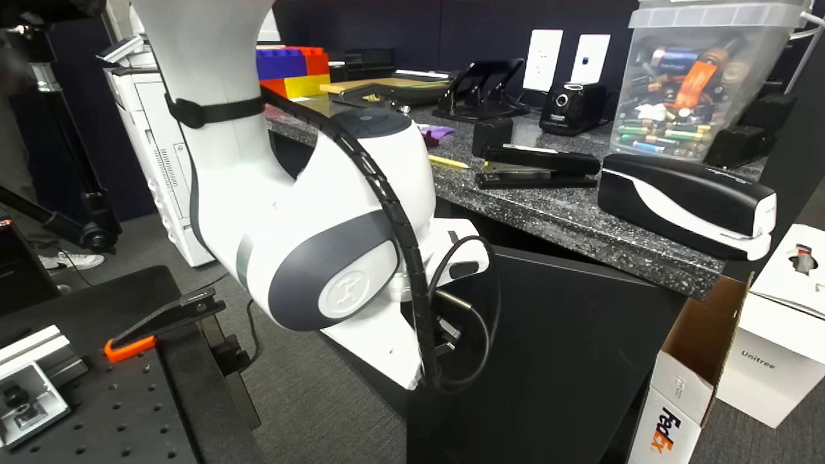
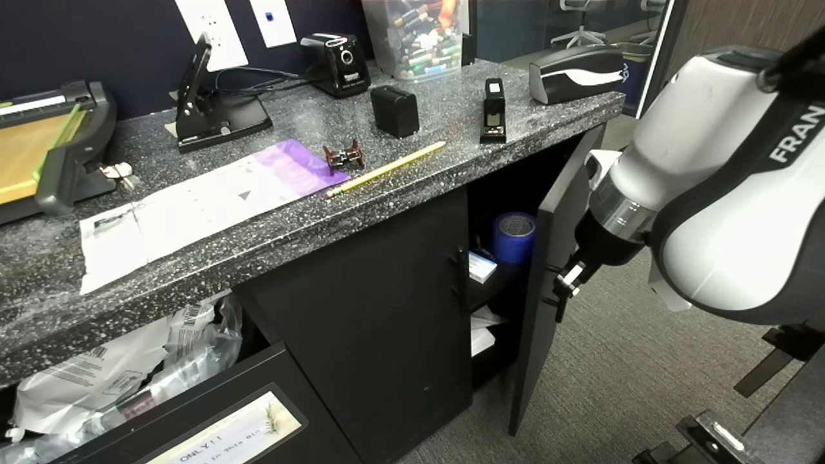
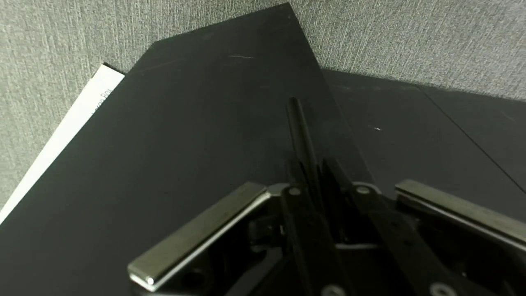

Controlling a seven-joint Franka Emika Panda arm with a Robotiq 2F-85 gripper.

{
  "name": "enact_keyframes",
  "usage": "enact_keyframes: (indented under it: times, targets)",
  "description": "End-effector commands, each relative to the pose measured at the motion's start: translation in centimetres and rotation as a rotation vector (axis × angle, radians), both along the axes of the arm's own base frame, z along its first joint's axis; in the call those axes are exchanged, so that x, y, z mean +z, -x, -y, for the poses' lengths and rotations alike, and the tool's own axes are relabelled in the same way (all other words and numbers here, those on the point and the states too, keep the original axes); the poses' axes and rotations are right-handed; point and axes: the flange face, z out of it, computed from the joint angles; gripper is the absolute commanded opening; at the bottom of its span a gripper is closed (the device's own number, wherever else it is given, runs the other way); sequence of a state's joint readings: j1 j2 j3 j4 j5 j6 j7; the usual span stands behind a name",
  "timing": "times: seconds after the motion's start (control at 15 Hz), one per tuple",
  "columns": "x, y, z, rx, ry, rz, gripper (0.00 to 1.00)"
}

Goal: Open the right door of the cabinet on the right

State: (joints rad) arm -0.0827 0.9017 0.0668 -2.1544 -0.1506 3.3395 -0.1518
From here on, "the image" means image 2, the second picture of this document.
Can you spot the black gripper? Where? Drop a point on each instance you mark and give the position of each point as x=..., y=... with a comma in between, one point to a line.
x=606, y=240

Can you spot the black cabinet door wide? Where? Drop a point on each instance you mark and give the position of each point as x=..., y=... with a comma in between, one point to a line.
x=530, y=363

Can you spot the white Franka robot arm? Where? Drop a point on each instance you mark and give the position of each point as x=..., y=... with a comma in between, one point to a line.
x=730, y=190

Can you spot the blue cup in cabinet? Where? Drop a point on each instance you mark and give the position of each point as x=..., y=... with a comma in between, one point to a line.
x=513, y=235

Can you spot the black cabinet door narrow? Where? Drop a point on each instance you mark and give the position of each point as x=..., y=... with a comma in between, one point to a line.
x=369, y=337

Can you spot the metal base clamp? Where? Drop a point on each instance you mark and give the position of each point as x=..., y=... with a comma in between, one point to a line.
x=697, y=439

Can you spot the black white electric stapler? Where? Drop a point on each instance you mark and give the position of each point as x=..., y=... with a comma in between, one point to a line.
x=575, y=79

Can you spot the yellow pencil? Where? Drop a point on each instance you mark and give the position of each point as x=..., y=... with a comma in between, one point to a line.
x=388, y=169

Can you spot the small black box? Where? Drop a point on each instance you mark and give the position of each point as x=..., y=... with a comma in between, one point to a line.
x=394, y=111

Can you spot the office chair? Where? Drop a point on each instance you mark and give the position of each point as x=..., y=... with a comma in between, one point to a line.
x=584, y=21

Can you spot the clear plastic bin of markers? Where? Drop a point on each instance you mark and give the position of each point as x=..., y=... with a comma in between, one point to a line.
x=416, y=35

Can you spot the purple paper sheet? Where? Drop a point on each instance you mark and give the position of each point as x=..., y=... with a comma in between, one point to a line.
x=296, y=169

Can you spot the black electric pencil sharpener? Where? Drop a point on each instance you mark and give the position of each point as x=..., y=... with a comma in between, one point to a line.
x=338, y=66

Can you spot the white printed paper sheet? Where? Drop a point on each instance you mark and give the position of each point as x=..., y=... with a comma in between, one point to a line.
x=182, y=216

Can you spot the black hole punch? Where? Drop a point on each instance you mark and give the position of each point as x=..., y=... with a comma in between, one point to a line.
x=207, y=104

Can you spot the small white clips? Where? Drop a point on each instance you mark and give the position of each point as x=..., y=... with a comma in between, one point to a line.
x=119, y=175

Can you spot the black drawer white label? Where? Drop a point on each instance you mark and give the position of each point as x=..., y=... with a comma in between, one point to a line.
x=129, y=430

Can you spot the crumpled clear plastic bags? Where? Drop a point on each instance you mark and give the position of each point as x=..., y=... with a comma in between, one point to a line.
x=112, y=370

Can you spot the paper cutter yellow board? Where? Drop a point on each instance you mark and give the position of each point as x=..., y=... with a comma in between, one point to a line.
x=42, y=145

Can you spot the black cabinet frame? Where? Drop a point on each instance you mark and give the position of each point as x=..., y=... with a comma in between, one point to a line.
x=503, y=185

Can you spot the black angled bracket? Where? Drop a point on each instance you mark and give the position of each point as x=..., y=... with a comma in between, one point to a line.
x=777, y=356

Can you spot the small white wall plate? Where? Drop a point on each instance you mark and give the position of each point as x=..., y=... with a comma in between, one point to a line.
x=274, y=19

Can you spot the large white wall plate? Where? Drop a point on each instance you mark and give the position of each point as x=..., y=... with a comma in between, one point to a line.
x=211, y=29

